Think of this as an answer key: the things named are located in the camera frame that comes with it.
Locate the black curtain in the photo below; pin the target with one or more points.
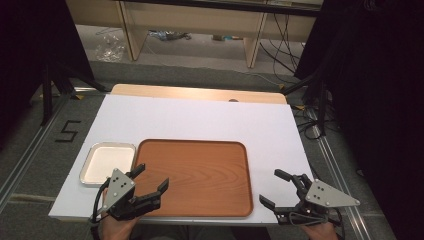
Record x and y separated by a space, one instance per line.
33 50
376 100

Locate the clear plastic bag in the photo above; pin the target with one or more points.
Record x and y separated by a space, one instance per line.
110 46

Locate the person's right hand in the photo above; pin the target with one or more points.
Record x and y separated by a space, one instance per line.
320 231

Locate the beige wooden desk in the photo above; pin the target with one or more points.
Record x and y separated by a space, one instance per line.
200 16

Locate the person's left hand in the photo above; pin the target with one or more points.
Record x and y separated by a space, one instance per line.
116 229

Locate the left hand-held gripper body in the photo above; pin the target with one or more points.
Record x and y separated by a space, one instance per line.
117 187

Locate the small white metal tray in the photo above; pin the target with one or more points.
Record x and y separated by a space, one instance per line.
108 163

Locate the black metal stand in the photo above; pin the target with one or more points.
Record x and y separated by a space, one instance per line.
47 96
320 103

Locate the brown wooden tray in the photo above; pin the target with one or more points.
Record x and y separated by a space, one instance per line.
196 176

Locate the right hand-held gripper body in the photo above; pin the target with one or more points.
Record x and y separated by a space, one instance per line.
325 196

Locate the white table cover board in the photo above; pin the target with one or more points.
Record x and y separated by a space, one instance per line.
200 120

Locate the crumpled bluish plastic wrap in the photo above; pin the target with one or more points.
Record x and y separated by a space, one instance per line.
168 35

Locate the metal floor rail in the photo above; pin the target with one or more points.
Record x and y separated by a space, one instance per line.
30 156
340 186

